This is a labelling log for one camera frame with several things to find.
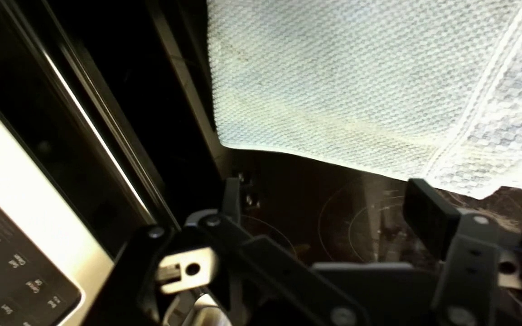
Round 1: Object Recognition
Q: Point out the black glass-top stove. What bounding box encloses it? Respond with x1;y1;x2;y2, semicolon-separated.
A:
0;0;522;326

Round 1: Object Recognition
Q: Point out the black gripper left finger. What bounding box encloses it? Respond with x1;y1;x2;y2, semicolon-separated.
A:
83;174;371;326

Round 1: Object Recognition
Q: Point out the light-blue cloth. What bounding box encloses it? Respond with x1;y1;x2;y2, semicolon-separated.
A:
205;0;522;201

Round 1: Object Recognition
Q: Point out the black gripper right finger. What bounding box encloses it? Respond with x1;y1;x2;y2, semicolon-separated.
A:
400;176;522;326

